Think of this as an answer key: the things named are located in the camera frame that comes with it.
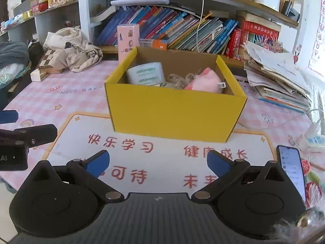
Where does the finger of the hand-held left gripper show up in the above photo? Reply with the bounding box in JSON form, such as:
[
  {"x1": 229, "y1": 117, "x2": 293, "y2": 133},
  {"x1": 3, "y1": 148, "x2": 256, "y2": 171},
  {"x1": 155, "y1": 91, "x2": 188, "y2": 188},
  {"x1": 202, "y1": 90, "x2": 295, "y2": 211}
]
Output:
[
  {"x1": 0, "y1": 110, "x2": 19, "y2": 123},
  {"x1": 0, "y1": 124, "x2": 58, "y2": 148}
]

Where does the colourful plastic wrapper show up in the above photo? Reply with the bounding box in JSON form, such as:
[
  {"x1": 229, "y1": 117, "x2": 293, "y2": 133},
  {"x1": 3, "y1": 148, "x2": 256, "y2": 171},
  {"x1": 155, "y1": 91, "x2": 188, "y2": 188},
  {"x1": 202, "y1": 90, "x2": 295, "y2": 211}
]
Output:
[{"x1": 303, "y1": 158, "x2": 325, "y2": 209}]

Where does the grey blanket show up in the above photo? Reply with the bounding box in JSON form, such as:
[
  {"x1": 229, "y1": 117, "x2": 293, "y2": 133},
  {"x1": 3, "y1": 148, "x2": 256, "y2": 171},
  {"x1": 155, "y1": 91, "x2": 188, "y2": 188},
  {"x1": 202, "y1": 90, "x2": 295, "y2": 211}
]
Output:
[{"x1": 0, "y1": 41, "x2": 30, "y2": 65}]

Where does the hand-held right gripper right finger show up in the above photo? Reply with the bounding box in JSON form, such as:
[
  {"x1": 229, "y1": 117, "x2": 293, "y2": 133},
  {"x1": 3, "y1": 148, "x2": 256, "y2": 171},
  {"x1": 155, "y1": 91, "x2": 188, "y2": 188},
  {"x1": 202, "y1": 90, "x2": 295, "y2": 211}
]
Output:
[{"x1": 191, "y1": 149, "x2": 289, "y2": 203}]

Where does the white cable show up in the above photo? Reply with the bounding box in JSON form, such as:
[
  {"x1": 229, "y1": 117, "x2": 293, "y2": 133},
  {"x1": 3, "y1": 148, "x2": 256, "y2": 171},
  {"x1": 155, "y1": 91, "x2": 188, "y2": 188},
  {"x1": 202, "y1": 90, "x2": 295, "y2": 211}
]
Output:
[{"x1": 195, "y1": 0, "x2": 205, "y2": 52}]

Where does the clear drawstring pouch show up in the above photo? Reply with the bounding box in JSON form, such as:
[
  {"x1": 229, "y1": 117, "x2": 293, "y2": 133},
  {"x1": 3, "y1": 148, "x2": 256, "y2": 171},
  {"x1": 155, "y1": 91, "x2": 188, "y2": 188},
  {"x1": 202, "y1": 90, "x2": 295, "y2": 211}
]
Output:
[{"x1": 166, "y1": 72, "x2": 200, "y2": 90}]

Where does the pink checked table mat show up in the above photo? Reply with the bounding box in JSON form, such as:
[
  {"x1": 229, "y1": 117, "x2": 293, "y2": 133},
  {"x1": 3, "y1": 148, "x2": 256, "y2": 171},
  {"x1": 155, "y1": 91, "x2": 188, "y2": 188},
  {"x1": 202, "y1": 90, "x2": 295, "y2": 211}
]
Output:
[{"x1": 0, "y1": 61, "x2": 325, "y2": 196}]

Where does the cream small box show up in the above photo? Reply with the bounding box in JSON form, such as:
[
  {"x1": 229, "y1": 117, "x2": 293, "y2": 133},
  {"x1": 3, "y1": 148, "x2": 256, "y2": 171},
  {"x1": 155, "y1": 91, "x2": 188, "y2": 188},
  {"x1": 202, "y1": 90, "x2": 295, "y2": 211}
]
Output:
[{"x1": 30, "y1": 69, "x2": 48, "y2": 82}]

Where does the beige canvas bag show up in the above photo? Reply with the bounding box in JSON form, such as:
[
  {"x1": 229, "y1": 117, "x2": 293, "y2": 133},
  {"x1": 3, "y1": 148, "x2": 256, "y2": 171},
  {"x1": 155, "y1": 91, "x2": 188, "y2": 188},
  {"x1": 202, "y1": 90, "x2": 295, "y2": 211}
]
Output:
[{"x1": 44, "y1": 27, "x2": 103, "y2": 73}]

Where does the dark brown bag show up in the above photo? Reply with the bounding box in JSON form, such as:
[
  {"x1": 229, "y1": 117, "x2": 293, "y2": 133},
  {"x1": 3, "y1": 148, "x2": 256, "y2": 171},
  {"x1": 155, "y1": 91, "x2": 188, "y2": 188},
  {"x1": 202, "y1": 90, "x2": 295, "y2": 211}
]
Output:
[{"x1": 27, "y1": 39, "x2": 46, "y2": 59}]

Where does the orange and white box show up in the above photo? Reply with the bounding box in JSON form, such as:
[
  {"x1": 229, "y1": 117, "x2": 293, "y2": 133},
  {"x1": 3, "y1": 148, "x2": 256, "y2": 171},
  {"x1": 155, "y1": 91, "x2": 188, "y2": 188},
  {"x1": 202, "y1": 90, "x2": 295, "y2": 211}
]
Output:
[{"x1": 139, "y1": 39, "x2": 168, "y2": 51}]

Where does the yellow cardboard box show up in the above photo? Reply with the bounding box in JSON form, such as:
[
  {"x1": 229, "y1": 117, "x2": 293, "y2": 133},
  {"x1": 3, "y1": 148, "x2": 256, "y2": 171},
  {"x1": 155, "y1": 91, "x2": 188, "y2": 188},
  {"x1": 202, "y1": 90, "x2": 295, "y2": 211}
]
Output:
[{"x1": 105, "y1": 46, "x2": 248, "y2": 143}]

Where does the silver tape roll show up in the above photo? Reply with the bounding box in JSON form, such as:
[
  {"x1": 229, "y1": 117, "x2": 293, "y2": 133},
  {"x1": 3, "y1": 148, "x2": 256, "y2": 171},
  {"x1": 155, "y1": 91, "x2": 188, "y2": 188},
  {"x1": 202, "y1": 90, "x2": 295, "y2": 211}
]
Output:
[{"x1": 126, "y1": 62, "x2": 164, "y2": 86}]

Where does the black small box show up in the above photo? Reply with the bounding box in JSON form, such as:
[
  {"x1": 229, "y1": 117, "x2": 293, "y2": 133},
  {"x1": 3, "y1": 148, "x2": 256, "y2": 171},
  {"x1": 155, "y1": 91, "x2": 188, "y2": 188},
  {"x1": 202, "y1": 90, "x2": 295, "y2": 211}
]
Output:
[{"x1": 282, "y1": 0, "x2": 300, "y2": 22}]

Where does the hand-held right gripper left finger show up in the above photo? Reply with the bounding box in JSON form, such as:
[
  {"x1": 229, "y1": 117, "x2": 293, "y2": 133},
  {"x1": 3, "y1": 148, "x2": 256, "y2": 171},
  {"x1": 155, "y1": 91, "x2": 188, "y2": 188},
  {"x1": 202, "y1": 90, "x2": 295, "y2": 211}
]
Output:
[{"x1": 30, "y1": 149, "x2": 125, "y2": 203}]

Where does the pink cylindrical tissue pack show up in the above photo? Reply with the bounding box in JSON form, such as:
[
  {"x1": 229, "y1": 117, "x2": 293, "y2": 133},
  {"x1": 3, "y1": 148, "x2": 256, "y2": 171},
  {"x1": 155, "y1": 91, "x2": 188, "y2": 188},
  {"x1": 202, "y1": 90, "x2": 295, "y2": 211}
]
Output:
[{"x1": 117, "y1": 23, "x2": 140, "y2": 61}]

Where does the iridescent plastic bag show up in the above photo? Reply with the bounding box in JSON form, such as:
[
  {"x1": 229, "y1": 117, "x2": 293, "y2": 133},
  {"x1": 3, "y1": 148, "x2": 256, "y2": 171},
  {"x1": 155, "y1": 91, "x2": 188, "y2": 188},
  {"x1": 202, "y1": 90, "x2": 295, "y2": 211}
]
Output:
[{"x1": 0, "y1": 62, "x2": 32, "y2": 89}]

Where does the white lamp bar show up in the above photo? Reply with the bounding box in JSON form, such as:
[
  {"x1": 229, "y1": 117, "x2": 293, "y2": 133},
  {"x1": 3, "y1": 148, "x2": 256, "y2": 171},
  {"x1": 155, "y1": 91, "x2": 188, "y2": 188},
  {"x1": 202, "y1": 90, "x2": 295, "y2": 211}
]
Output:
[{"x1": 110, "y1": 0, "x2": 170, "y2": 7}]

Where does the wall poster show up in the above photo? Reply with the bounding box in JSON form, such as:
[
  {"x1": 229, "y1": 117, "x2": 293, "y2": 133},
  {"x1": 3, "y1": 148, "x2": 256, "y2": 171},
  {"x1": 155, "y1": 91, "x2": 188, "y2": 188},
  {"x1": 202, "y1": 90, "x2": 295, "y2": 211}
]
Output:
[{"x1": 308, "y1": 0, "x2": 325, "y2": 76}]

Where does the grey fluffy thing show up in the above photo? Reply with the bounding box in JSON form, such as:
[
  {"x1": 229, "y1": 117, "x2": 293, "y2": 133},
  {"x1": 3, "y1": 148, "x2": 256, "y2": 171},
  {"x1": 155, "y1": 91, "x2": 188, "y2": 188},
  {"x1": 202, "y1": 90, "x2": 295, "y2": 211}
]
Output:
[{"x1": 273, "y1": 208, "x2": 325, "y2": 244}]

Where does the stack of papers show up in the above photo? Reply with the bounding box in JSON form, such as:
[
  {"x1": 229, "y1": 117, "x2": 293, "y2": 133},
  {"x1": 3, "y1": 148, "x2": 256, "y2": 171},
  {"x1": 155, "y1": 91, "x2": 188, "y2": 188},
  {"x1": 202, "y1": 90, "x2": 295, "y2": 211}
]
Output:
[{"x1": 243, "y1": 41, "x2": 312, "y2": 114}]

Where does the wooden bookshelf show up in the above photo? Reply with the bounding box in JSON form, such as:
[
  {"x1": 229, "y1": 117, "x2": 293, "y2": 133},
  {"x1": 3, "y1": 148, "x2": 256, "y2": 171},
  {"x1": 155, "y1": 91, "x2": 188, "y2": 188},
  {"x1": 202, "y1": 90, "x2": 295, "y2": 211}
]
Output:
[{"x1": 77, "y1": 0, "x2": 305, "y2": 64}]

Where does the red slim book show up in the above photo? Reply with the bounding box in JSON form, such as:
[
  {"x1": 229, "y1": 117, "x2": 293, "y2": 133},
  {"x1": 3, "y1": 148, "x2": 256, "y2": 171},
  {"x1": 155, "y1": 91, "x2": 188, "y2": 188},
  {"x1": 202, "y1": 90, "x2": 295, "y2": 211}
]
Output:
[{"x1": 225, "y1": 28, "x2": 242, "y2": 58}]

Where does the black smartphone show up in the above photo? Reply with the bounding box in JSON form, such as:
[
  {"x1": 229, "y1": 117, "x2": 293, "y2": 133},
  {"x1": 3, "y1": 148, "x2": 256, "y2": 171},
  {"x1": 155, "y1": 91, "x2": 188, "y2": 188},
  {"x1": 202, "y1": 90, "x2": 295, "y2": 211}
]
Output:
[{"x1": 276, "y1": 145, "x2": 307, "y2": 204}]

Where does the grey shelf unit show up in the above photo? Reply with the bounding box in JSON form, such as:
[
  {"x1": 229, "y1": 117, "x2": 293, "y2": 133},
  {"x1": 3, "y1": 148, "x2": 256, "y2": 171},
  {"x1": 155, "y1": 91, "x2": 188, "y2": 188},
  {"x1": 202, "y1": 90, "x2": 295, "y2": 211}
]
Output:
[{"x1": 8, "y1": 0, "x2": 82, "y2": 44}]

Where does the white charger plug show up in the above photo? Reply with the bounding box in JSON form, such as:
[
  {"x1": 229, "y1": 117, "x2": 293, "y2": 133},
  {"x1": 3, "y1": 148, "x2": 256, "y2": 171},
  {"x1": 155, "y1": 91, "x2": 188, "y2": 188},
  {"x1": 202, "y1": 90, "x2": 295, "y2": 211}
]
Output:
[{"x1": 296, "y1": 122, "x2": 325, "y2": 153}]

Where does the wooden chessboard box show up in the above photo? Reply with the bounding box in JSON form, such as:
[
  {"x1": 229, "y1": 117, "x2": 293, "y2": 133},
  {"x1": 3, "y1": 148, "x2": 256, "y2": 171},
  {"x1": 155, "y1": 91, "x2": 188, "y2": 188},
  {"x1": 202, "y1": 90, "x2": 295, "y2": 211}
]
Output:
[{"x1": 36, "y1": 48, "x2": 65, "y2": 75}]

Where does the row of leaning books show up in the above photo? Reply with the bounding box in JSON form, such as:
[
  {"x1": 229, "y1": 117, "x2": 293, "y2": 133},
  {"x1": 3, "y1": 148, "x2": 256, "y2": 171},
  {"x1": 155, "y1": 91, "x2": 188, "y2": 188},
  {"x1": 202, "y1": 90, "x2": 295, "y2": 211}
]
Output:
[{"x1": 96, "y1": 5, "x2": 239, "y2": 55}]

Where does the white thick book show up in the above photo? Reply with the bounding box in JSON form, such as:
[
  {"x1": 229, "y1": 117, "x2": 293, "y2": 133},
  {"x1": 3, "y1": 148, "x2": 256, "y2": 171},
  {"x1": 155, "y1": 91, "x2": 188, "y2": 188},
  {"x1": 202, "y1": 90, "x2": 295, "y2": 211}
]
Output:
[{"x1": 90, "y1": 5, "x2": 117, "y2": 23}]

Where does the pink plush toy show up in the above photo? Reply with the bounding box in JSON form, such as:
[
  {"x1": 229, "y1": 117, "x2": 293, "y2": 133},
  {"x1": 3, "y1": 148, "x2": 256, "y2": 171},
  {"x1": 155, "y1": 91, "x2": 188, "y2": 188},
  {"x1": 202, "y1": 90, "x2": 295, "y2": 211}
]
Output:
[{"x1": 184, "y1": 67, "x2": 227, "y2": 94}]

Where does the red printed box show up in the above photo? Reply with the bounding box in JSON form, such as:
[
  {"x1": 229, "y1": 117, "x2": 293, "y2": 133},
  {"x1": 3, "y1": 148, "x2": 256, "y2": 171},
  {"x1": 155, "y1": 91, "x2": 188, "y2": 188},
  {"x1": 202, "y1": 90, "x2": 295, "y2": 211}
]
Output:
[{"x1": 239, "y1": 18, "x2": 281, "y2": 45}]

